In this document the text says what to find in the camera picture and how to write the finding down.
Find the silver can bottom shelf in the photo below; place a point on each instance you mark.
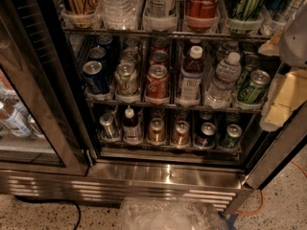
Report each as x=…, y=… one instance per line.
x=109, y=128

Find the brown tea bottle white cap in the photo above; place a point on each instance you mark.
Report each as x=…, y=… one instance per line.
x=191, y=72

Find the bronze can bottom shelf left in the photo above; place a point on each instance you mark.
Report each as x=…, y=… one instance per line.
x=156, y=130

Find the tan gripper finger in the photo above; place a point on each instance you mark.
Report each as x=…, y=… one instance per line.
x=271, y=47
x=286, y=94

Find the clear water bottle shelf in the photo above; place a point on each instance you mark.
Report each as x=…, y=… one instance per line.
x=221, y=85
x=121, y=14

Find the front blue pepsi can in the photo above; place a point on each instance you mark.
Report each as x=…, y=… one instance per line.
x=94, y=75

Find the blue pepsi can bottom shelf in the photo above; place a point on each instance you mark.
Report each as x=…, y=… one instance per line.
x=206, y=136

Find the clear plastic bag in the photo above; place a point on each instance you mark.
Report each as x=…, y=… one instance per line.
x=178, y=214

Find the clear water bottle middle shelf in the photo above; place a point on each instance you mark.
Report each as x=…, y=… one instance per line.
x=221, y=85

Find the water bottle behind glass door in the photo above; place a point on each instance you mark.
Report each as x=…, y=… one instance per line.
x=14, y=120

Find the green monster can top shelf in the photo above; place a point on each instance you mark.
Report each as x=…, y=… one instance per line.
x=244, y=10

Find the green can bottom shelf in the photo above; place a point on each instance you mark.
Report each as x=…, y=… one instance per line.
x=231, y=136

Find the white green can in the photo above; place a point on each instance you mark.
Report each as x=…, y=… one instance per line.
x=130, y=55
x=126, y=78

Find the glass fridge door left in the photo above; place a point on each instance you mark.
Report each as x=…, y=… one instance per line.
x=40, y=66

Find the clear water bottle top shelf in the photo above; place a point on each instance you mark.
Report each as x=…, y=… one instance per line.
x=121, y=14

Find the red coke can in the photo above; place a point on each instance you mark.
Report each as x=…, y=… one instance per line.
x=157, y=82
x=159, y=57

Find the front white green can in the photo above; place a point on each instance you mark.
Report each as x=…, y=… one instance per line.
x=126, y=78

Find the large coca-cola can top shelf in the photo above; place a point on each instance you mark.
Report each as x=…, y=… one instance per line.
x=197, y=11

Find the stainless steel fridge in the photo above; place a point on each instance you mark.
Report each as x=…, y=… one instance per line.
x=221, y=177

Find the small brown bottle bottom shelf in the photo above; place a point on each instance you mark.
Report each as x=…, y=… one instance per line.
x=131, y=127

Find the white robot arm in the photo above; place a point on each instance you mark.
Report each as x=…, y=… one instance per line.
x=293, y=42

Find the gold can top shelf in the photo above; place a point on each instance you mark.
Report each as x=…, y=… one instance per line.
x=80, y=13

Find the bronze can shelf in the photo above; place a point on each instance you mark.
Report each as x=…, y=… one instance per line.
x=180, y=134
x=156, y=130

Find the front green can middle shelf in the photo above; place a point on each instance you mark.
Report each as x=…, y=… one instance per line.
x=254, y=87

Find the front red coke can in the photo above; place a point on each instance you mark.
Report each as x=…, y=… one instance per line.
x=157, y=82

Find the bronze can bottom shelf right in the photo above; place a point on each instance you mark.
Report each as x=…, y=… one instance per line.
x=180, y=134

